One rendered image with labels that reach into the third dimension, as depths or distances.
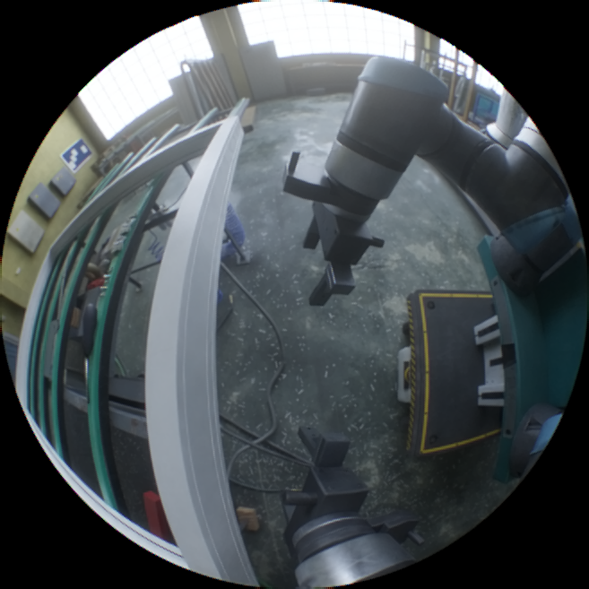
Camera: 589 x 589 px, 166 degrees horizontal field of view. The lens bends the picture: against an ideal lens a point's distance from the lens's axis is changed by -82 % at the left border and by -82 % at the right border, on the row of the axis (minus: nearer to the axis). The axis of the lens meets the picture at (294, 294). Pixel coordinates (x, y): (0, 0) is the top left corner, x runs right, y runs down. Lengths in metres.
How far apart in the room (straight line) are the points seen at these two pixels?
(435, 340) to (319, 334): 0.59
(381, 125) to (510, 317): 0.50
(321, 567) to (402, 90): 0.38
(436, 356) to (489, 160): 0.73
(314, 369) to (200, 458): 0.92
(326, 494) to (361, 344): 0.96
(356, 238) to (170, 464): 0.30
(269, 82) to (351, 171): 6.68
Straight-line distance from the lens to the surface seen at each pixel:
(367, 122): 0.22
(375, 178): 0.23
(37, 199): 7.54
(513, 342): 0.58
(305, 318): 1.14
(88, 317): 0.49
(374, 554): 0.19
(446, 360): 0.89
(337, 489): 0.21
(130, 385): 0.88
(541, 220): 0.25
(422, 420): 0.86
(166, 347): 0.20
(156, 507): 0.85
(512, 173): 0.27
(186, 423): 0.20
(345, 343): 1.10
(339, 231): 0.23
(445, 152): 0.29
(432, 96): 0.23
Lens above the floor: 1.08
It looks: 64 degrees down
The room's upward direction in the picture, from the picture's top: 22 degrees counter-clockwise
